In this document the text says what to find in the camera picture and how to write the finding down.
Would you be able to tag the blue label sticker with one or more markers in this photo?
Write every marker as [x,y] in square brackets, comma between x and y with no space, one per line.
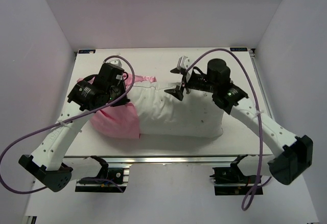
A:
[238,49]
[87,51]

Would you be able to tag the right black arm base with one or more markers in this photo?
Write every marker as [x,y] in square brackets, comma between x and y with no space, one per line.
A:
[229,181]

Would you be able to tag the blue label sticker right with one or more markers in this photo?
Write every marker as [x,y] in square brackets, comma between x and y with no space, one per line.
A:
[238,49]

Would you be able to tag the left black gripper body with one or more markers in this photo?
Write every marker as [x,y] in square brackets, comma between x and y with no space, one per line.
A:
[117,91]

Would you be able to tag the white pillow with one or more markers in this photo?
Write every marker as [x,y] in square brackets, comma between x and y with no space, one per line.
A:
[160,113]

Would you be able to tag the white front board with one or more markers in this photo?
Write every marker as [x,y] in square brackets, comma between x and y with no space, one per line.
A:
[176,193]

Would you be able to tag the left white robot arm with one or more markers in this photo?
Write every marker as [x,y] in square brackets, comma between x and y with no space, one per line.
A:
[47,161]

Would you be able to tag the blue label sticker left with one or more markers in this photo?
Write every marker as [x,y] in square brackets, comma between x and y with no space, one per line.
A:
[87,51]

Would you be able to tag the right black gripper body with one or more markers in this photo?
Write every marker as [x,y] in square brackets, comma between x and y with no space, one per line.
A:
[199,82]

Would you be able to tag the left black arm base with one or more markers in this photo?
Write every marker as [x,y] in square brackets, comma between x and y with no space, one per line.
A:
[110,179]

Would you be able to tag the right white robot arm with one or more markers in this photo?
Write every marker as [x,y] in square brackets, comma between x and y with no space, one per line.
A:
[291,154]

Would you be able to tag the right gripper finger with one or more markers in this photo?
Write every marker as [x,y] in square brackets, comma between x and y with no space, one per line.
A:
[176,92]
[178,71]

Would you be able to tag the pink pillowcase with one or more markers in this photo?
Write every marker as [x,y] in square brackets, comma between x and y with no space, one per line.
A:
[131,120]

